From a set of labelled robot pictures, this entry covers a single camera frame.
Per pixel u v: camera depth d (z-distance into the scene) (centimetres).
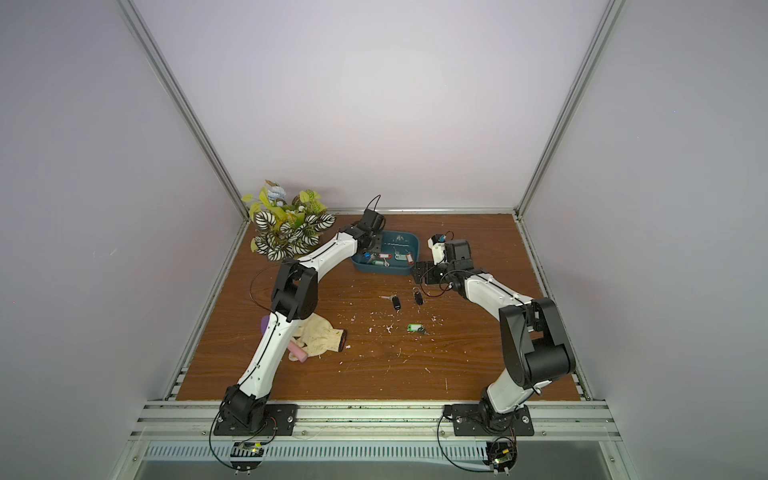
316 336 87
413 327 89
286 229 85
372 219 88
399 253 107
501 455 70
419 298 95
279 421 73
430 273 83
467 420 73
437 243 84
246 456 72
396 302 95
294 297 65
